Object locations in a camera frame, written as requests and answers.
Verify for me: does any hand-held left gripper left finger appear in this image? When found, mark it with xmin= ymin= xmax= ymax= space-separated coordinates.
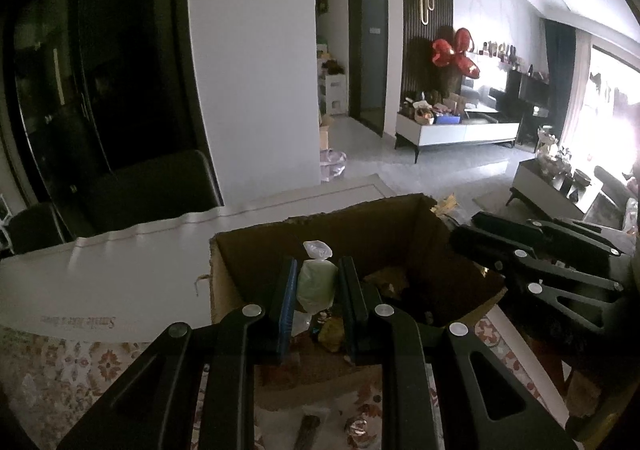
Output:
xmin=55 ymin=256 xmax=299 ymax=450

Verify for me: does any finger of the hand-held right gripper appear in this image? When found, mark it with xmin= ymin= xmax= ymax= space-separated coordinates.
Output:
xmin=471 ymin=210 xmax=628 ymax=258
xmin=449 ymin=224 xmax=628 ymax=326

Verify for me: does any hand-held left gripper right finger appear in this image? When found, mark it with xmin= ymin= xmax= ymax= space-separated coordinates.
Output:
xmin=337 ymin=256 xmax=578 ymax=450

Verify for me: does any brown cardboard box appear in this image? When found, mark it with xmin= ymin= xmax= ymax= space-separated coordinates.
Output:
xmin=209 ymin=193 xmax=508 ymax=391

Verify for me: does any yellow wrapped candy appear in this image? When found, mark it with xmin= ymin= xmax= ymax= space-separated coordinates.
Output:
xmin=319 ymin=316 xmax=347 ymax=352

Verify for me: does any low coffee table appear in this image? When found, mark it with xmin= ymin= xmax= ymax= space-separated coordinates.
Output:
xmin=506 ymin=157 xmax=601 ymax=220

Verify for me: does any gold wrapped candy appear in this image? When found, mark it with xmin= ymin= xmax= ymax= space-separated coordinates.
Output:
xmin=344 ymin=416 xmax=377 ymax=449

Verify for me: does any dark brown wrapped candy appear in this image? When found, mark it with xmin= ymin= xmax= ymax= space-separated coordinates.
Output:
xmin=295 ymin=414 xmax=321 ymax=450

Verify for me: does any white television cabinet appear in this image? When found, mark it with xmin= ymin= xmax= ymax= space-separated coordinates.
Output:
xmin=395 ymin=109 xmax=522 ymax=164

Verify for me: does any black television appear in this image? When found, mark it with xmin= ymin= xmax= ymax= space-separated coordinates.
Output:
xmin=490 ymin=69 xmax=552 ymax=120

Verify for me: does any purple plastic bag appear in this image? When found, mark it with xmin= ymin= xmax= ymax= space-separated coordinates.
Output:
xmin=320 ymin=148 xmax=348 ymax=183

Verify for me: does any dark window curtain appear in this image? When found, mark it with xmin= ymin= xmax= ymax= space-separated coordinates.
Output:
xmin=542 ymin=19 xmax=582 ymax=143

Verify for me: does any small floor cardboard box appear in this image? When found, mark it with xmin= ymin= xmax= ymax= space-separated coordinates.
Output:
xmin=319 ymin=114 xmax=337 ymax=151

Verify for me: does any black dining chair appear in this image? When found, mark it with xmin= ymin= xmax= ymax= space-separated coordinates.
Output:
xmin=80 ymin=149 xmax=224 ymax=237
xmin=6 ymin=202 xmax=67 ymax=257

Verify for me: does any white table cover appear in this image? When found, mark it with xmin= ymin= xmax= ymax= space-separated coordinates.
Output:
xmin=0 ymin=174 xmax=556 ymax=411

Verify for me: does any white drawer cart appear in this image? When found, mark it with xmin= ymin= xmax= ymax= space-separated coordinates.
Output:
xmin=325 ymin=75 xmax=348 ymax=116

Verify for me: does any dark room door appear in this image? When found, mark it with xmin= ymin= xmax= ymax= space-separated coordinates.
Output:
xmin=347 ymin=0 xmax=389 ymax=138

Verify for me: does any dark glass sliding door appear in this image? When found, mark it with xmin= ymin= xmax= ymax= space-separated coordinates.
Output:
xmin=0 ymin=0 xmax=223 ymax=251

